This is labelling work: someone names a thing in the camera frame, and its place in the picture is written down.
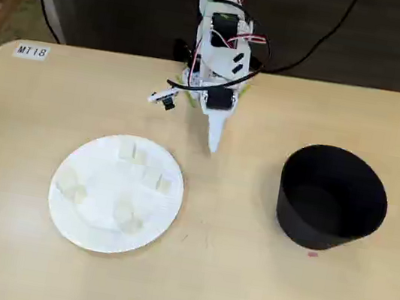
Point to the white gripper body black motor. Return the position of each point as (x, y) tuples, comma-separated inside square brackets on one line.
[(218, 100)]

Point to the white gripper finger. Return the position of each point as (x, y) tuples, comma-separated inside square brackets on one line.
[(216, 133)]

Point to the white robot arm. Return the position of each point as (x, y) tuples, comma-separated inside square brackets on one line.
[(219, 52)]

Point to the black pot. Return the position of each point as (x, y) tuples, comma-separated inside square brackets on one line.
[(333, 171)]

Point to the white paper plate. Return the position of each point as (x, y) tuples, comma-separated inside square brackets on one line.
[(106, 188)]

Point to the green tape strip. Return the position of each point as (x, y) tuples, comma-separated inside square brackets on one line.
[(191, 101), (245, 91)]

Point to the black table clamp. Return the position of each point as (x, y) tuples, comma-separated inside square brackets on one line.
[(181, 50)]

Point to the dark brown cabinet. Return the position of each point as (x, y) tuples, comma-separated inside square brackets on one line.
[(111, 10)]

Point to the small pink tape piece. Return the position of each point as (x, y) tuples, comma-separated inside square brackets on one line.
[(313, 254)]

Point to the white label MT18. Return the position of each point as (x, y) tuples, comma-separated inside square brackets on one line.
[(32, 51)]

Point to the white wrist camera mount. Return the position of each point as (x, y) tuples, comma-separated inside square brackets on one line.
[(161, 95)]

